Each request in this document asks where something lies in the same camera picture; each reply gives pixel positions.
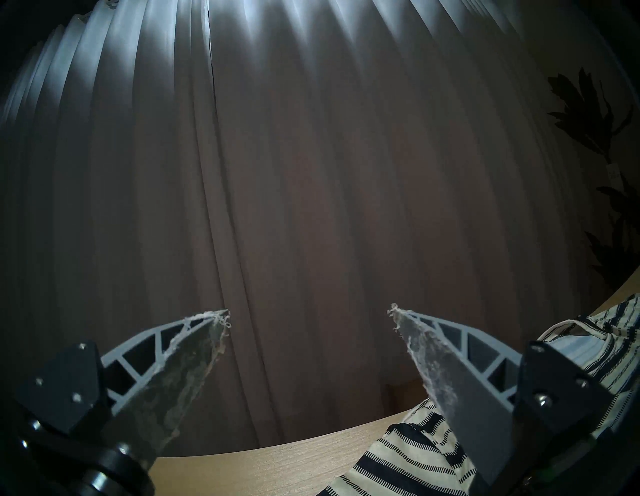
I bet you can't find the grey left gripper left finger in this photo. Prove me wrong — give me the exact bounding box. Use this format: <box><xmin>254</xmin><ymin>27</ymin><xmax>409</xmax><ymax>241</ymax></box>
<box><xmin>15</xmin><ymin>309</ymin><xmax>232</xmax><ymax>470</ymax></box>

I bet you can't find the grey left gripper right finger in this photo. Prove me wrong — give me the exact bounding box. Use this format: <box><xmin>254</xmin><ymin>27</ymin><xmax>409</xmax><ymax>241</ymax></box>
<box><xmin>387</xmin><ymin>302</ymin><xmax>613</xmax><ymax>486</ymax></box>

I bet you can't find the black cream striped long-sleeve top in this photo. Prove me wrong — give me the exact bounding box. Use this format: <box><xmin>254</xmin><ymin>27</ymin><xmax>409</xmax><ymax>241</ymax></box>
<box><xmin>317</xmin><ymin>295</ymin><xmax>640</xmax><ymax>496</ymax></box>

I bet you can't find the tall dark leafy plant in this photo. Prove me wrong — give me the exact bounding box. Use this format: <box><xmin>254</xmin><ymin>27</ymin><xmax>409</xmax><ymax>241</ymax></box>
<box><xmin>547</xmin><ymin>67</ymin><xmax>640</xmax><ymax>291</ymax></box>

